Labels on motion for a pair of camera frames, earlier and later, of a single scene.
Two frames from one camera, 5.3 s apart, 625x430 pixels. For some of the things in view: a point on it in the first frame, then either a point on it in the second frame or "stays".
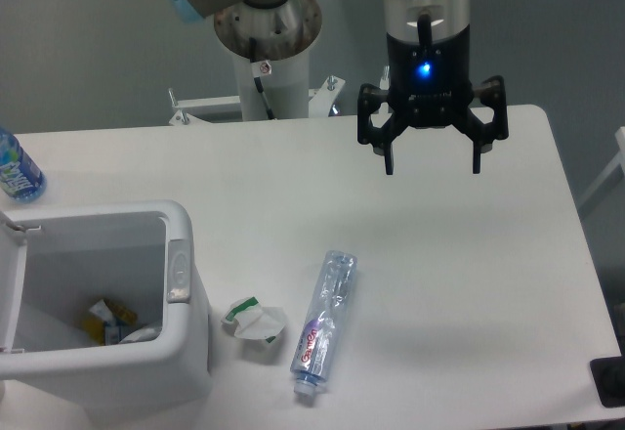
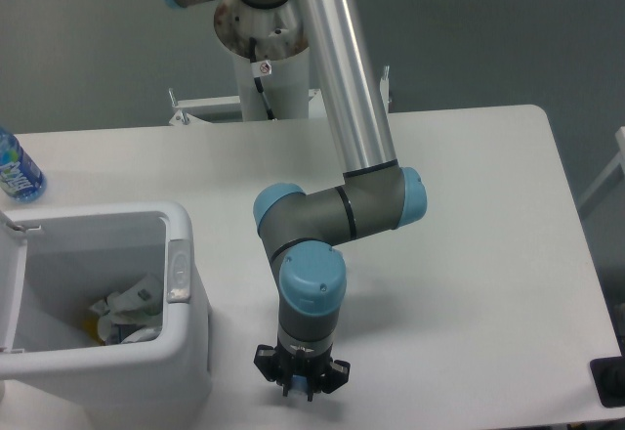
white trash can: x=57 y=261 stays
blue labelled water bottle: x=20 y=179 stays
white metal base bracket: x=229 y=107 stays
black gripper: x=430 y=84 → x=280 y=366
